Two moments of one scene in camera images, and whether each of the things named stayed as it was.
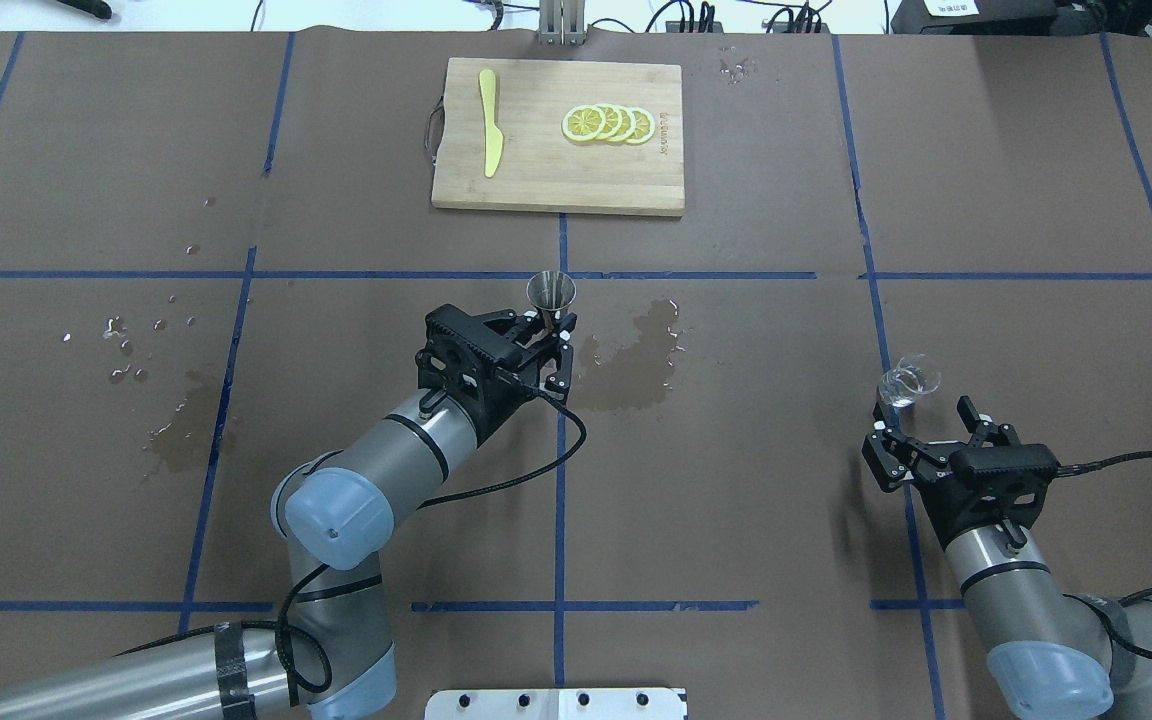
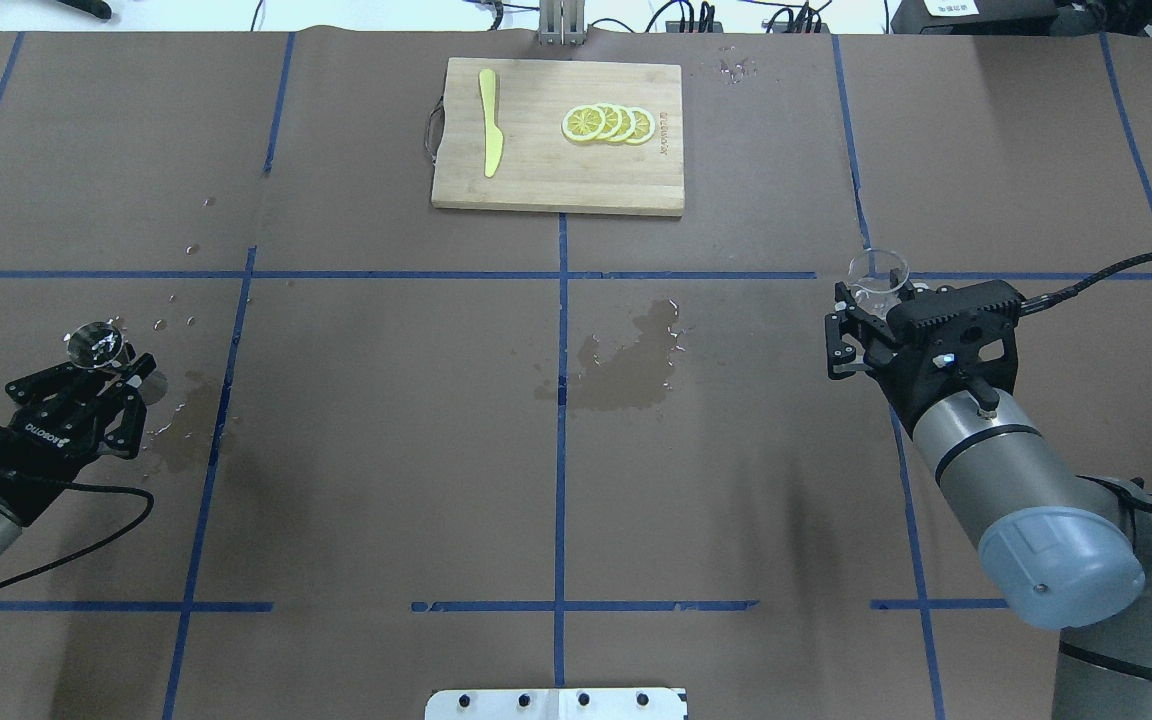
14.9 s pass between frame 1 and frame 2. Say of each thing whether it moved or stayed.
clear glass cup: moved
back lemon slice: stayed
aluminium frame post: stayed
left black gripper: moved
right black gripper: moved
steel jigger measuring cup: moved
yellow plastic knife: stayed
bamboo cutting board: stayed
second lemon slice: stayed
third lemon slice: stayed
